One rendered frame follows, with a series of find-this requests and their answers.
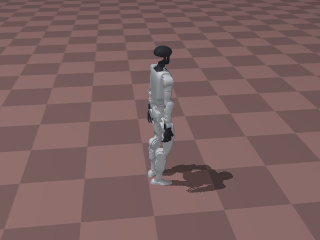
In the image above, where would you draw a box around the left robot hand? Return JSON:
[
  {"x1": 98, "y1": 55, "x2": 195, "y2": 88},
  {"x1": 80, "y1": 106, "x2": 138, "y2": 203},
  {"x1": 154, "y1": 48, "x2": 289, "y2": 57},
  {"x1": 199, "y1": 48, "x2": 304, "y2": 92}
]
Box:
[{"x1": 147, "y1": 104, "x2": 153, "y2": 123}]

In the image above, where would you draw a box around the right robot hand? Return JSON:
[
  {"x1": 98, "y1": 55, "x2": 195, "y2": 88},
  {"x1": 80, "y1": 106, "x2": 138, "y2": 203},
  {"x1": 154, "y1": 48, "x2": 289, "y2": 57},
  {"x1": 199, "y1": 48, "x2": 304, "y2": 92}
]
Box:
[{"x1": 161, "y1": 123, "x2": 174, "y2": 143}]

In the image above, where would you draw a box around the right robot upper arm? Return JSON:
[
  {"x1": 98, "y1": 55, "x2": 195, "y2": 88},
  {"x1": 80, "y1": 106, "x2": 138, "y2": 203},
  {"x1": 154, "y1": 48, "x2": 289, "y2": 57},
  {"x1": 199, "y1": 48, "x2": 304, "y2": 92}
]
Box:
[{"x1": 162, "y1": 74, "x2": 175, "y2": 107}]

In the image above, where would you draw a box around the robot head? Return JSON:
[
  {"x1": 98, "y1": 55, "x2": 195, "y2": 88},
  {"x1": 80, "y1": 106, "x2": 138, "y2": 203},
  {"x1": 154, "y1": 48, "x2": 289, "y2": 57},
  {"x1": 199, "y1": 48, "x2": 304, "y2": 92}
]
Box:
[{"x1": 153, "y1": 45, "x2": 172, "y2": 72}]

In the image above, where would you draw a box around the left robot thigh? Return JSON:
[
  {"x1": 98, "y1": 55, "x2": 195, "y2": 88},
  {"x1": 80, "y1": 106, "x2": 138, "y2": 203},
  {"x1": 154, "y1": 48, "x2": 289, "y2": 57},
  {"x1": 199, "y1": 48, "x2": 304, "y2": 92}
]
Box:
[{"x1": 149, "y1": 108, "x2": 162, "y2": 149}]

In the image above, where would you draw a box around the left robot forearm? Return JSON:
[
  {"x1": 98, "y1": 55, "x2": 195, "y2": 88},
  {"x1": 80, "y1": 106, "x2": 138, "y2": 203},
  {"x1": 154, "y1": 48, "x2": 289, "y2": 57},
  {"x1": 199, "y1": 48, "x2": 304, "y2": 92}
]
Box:
[{"x1": 148, "y1": 87, "x2": 155, "y2": 108}]

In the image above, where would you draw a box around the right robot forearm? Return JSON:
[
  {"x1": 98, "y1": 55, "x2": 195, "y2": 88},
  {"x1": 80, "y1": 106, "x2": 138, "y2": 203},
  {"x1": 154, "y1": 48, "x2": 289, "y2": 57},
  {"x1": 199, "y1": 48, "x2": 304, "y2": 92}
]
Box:
[{"x1": 163, "y1": 101, "x2": 174, "y2": 129}]

